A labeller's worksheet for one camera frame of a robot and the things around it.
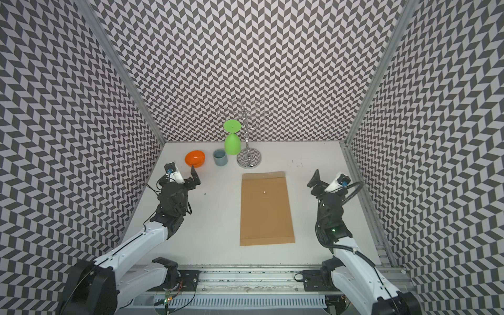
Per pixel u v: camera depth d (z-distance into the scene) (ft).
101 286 1.28
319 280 2.40
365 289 1.42
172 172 2.14
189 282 2.39
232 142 2.84
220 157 3.53
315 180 2.42
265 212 3.05
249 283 2.42
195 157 3.48
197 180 2.48
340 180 2.04
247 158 3.65
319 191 2.29
